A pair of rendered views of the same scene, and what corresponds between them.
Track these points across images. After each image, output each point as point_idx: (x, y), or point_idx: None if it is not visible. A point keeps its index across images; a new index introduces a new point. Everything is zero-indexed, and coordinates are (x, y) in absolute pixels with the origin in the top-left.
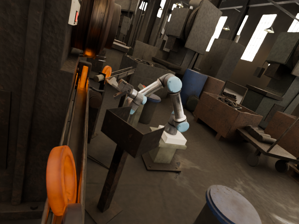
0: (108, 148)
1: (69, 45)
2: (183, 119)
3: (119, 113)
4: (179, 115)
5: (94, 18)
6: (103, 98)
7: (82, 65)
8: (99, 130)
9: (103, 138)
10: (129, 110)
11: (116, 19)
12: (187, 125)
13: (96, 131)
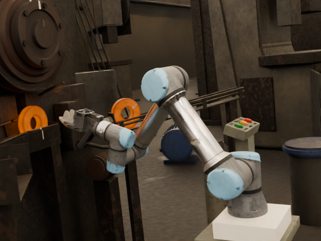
0: None
1: None
2: (213, 163)
3: (1, 157)
4: (200, 155)
5: None
6: (134, 163)
7: (58, 108)
8: (166, 239)
9: None
10: (26, 151)
11: (16, 22)
12: (226, 175)
13: (156, 240)
